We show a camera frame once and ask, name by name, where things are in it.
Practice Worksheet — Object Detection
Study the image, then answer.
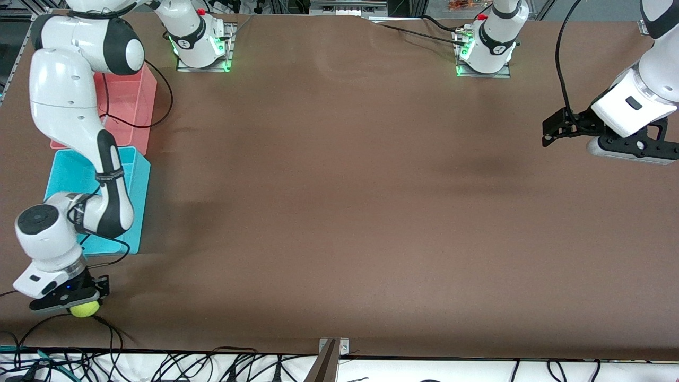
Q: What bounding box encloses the yellow tennis ball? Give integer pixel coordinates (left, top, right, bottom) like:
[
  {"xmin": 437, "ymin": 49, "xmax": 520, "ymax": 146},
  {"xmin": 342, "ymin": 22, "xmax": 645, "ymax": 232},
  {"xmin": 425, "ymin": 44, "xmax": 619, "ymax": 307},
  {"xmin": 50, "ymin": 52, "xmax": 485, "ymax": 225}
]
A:
[{"xmin": 70, "ymin": 300, "xmax": 101, "ymax": 318}]

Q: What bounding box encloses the blue plastic bin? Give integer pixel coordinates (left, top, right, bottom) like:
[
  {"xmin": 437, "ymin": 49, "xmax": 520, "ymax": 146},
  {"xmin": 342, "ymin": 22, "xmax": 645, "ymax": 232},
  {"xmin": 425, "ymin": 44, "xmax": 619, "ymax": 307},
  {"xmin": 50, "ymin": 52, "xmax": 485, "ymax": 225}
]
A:
[{"xmin": 43, "ymin": 147, "xmax": 151, "ymax": 255}]

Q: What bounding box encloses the pink plastic bin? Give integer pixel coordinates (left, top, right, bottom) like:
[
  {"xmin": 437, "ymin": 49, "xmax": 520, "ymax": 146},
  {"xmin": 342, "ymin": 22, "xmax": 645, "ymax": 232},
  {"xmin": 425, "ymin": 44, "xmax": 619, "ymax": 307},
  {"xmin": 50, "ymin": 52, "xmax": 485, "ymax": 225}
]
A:
[{"xmin": 50, "ymin": 63, "xmax": 158, "ymax": 156}]

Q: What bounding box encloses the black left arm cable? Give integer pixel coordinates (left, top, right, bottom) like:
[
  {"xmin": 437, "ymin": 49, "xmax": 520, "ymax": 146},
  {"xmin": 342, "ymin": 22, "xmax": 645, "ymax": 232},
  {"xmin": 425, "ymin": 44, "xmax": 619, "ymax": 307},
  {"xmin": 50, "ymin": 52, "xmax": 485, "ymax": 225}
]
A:
[{"xmin": 555, "ymin": 0, "xmax": 584, "ymax": 121}]

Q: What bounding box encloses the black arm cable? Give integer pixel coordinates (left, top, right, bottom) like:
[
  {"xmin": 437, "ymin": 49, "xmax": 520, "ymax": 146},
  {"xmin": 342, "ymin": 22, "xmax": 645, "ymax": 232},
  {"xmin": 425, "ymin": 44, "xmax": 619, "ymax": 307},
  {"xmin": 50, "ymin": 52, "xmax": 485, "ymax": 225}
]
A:
[
  {"xmin": 555, "ymin": 0, "xmax": 584, "ymax": 121},
  {"xmin": 100, "ymin": 59, "xmax": 173, "ymax": 129}
]

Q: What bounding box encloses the teal cable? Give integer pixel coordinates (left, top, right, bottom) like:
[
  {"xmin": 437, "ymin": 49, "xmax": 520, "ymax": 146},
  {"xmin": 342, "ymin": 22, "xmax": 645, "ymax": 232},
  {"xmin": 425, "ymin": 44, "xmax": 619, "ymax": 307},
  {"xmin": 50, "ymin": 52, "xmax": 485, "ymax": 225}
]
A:
[{"xmin": 0, "ymin": 345, "xmax": 72, "ymax": 372}]

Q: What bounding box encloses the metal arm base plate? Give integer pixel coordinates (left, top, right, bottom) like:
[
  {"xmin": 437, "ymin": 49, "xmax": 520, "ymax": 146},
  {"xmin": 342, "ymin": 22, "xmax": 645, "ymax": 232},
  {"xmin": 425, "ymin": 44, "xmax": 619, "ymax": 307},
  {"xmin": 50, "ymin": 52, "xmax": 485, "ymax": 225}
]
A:
[
  {"xmin": 176, "ymin": 22, "xmax": 235, "ymax": 73},
  {"xmin": 455, "ymin": 29, "xmax": 512, "ymax": 79}
]

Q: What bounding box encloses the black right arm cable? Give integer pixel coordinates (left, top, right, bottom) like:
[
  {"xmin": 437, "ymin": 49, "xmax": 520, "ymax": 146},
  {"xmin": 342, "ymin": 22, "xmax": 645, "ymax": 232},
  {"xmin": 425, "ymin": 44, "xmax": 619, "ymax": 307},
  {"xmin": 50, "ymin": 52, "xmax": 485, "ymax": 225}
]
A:
[{"xmin": 100, "ymin": 59, "xmax": 173, "ymax": 129}]

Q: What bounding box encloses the grey metal camera post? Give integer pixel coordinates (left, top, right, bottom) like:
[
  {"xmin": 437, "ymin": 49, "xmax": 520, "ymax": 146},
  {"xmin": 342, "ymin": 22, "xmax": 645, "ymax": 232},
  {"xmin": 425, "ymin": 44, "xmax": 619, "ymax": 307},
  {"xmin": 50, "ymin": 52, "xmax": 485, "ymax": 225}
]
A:
[{"xmin": 303, "ymin": 340, "xmax": 340, "ymax": 382}]

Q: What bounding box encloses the small metal table bracket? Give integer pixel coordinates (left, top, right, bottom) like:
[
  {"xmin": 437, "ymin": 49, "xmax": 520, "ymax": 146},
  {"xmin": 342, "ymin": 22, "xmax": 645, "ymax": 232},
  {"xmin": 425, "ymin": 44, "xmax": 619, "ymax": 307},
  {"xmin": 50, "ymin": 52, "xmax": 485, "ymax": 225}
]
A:
[{"xmin": 318, "ymin": 338, "xmax": 350, "ymax": 356}]

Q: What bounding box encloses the aluminium frame profile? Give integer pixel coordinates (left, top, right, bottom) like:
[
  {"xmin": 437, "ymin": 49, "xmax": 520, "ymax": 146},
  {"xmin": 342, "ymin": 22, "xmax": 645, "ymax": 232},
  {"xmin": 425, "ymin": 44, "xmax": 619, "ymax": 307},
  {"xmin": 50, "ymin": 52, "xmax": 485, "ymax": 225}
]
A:
[{"xmin": 0, "ymin": 0, "xmax": 54, "ymax": 23}]

